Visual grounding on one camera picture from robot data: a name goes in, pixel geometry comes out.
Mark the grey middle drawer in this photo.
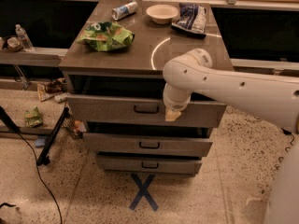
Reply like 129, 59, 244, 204
84, 133, 212, 157

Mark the green chip bag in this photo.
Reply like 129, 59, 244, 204
77, 21, 135, 52

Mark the black tripod leg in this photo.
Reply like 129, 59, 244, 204
36, 107, 69, 166

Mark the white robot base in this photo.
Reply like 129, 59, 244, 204
263, 143, 299, 224

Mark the brown bowl on shelf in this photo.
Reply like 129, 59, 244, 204
0, 36, 22, 52

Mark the grey top drawer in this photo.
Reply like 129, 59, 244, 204
67, 94, 226, 128

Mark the grey drawer cabinet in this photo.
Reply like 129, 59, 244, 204
58, 0, 235, 176

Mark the grey drawer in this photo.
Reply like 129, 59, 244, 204
67, 94, 226, 128
84, 133, 212, 157
96, 154, 202, 175

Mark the white bowl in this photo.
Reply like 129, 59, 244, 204
146, 5, 178, 24

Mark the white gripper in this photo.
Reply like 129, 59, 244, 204
163, 83, 191, 121

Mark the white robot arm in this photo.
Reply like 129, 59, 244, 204
163, 49, 299, 133

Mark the silver blue soda can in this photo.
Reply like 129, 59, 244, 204
111, 1, 138, 21

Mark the crumpled snack wrapper on floor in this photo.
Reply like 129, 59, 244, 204
37, 78, 65, 102

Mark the grey bottom drawer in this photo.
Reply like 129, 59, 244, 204
96, 154, 202, 175

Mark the blue tape X mark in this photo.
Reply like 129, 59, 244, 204
129, 174, 159, 212

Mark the black floor cable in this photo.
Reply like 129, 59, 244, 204
0, 106, 64, 224

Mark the small green bag on floor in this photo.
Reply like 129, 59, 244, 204
24, 106, 43, 128

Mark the blue white chip bag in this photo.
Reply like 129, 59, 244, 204
171, 3, 206, 37

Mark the clear water bottle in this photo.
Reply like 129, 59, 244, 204
15, 24, 34, 52

